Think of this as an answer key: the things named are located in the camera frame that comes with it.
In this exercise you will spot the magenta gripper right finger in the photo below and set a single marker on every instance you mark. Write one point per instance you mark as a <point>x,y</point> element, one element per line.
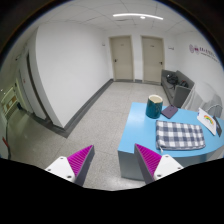
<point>154,166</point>

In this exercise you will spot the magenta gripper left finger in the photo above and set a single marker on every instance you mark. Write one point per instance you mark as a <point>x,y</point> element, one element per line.
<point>73,168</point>

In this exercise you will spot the blue checkered towel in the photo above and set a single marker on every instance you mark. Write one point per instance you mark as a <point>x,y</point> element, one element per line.
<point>176,136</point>

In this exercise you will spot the blue table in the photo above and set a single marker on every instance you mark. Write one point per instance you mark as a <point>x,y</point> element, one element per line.
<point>140,129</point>

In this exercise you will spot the purple notebook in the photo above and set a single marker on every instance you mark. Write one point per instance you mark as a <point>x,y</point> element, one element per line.
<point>169,111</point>

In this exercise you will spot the teal ceramic mug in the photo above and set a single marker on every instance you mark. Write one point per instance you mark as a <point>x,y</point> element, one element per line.
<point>154,106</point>

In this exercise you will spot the white rainbow card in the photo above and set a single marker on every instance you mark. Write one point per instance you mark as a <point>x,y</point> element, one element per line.
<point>207,121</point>

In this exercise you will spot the grey sofa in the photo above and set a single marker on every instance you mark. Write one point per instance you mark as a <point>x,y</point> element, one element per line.
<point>178,93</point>

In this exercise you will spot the black bag on sofa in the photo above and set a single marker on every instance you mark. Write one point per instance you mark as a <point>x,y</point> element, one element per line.
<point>172,79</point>

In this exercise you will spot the right beige door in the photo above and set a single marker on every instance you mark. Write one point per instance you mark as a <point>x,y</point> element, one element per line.
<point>153,57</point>

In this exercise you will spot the beige door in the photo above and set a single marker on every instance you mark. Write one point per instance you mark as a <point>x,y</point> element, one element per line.
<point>153,57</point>
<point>122,58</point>

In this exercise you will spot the left beige door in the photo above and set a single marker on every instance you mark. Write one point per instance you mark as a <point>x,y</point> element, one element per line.
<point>122,58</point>

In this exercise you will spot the ceiling strip light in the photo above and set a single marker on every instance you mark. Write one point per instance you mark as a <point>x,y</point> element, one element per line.
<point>138,15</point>

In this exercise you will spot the purple wall logo sign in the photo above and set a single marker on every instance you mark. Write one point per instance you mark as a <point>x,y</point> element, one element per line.
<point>199,50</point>

